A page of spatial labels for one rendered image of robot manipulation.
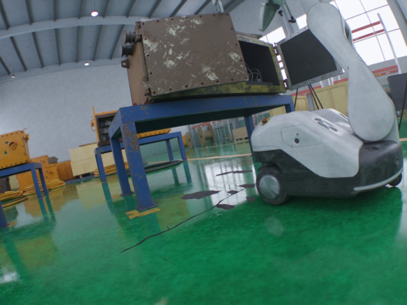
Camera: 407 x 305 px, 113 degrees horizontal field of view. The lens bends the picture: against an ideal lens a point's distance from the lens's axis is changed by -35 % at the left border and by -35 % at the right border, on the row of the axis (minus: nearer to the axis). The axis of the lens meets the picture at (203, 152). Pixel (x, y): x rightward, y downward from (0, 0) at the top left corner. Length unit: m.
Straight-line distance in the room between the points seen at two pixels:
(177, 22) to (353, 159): 1.31
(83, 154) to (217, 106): 5.96
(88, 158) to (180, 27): 6.05
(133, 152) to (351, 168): 1.10
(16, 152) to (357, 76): 4.24
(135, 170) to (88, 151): 5.89
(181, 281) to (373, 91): 0.83
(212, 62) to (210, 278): 1.21
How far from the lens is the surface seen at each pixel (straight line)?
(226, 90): 1.63
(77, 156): 7.09
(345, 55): 0.84
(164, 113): 1.35
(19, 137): 4.08
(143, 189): 1.27
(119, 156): 1.92
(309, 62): 2.12
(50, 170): 7.14
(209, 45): 1.44
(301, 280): 0.49
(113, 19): 13.62
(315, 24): 0.90
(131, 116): 1.28
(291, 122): 0.72
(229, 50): 1.46
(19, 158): 4.04
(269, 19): 0.89
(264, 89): 1.98
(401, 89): 5.64
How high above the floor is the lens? 0.33
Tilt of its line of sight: 3 degrees down
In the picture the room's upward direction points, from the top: 12 degrees counter-clockwise
